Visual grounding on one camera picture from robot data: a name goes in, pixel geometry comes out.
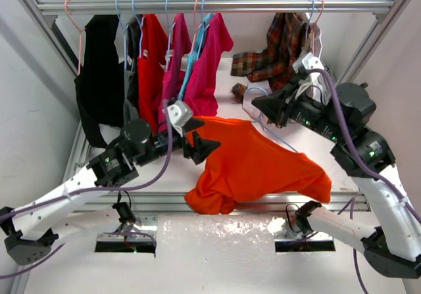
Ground orange t shirt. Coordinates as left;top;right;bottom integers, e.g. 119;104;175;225
184;116;332;214

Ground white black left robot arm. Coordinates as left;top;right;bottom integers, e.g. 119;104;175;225
1;118;221;266

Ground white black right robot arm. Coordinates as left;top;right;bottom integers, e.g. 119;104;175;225
252;80;420;279

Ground magenta hanging shirt right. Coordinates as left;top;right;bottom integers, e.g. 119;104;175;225
183;13;234;116

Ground magenta hanging shirt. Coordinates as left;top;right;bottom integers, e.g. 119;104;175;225
158;13;191;130
183;13;234;116

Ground magenta hanging shirt left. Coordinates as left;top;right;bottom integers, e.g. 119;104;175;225
158;13;191;130

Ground plaid flannel shirt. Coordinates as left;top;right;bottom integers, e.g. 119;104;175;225
231;12;310;92

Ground red hanging t shirt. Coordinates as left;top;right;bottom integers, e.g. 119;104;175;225
137;14;168;133

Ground blue hanger right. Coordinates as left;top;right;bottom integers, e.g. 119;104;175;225
305;0;315;40

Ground pink hanger far left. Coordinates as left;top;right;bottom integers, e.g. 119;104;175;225
64;0;86;76

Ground white hanging garment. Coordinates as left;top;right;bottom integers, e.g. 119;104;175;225
241;12;325;120

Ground teal hanging garment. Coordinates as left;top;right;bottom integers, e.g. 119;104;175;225
177;13;215;100

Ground black hanging garment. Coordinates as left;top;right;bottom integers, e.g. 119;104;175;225
74;15;124;148

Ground grey hanging garment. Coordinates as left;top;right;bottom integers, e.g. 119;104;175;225
122;14;143;126

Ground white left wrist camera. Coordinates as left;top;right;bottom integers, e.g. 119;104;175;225
165;99;193;136

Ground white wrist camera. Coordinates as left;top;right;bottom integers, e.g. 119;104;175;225
291;52;332;106
165;99;193;136

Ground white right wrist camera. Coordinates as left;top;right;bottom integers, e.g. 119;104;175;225
291;52;332;106

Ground aluminium frame front rail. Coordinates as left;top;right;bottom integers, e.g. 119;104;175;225
76;192;370;214

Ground aluminium hanging rail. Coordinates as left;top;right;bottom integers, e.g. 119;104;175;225
37;0;394;16

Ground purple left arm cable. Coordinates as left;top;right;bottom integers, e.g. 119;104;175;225
0;99;175;280

